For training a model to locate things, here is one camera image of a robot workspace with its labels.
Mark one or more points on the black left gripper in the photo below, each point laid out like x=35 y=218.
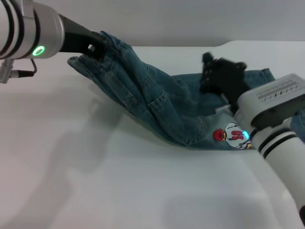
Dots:
x=74 y=38

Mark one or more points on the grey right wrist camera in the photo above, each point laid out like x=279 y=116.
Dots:
x=269 y=100

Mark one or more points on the blue denim shorts with print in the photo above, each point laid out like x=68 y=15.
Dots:
x=152 y=95

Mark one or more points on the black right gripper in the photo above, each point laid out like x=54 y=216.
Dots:
x=224 y=78

